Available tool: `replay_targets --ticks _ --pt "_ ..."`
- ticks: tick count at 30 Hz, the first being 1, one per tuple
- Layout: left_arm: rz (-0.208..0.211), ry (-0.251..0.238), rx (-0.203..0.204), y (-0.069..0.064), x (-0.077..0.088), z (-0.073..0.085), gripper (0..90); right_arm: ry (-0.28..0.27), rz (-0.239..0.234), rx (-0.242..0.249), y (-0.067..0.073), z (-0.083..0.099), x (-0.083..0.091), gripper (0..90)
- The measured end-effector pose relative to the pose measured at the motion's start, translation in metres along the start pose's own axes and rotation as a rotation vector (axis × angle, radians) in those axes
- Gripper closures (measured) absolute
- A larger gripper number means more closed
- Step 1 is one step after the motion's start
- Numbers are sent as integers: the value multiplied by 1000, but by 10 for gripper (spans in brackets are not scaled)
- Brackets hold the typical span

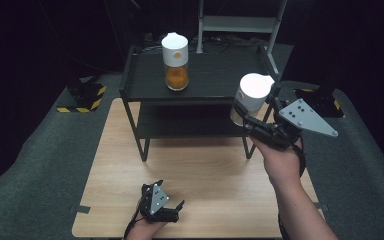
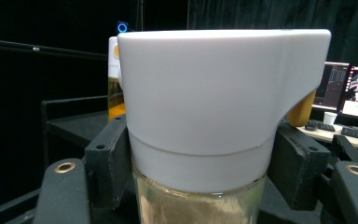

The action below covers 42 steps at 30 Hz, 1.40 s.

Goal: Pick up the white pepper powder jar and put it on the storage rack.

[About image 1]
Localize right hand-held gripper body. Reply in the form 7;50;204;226
245;98;340;150

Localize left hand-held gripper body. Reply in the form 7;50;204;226
138;183;181;224

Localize grey metal stand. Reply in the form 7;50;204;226
196;0;288;76

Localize person's left hand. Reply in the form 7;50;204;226
125;213;168;240

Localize black base with striped edge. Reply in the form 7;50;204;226
56;77;108;114
294;84;345;119

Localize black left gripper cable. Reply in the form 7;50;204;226
123;204;145;240

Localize black two-tier shelf rack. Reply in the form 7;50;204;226
118;44;283;163

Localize person's right hand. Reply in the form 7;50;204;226
250;135;304;188

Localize jar with orange contents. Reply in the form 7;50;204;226
160;31;190;92

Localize bundle of black cables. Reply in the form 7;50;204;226
141;32;268;55

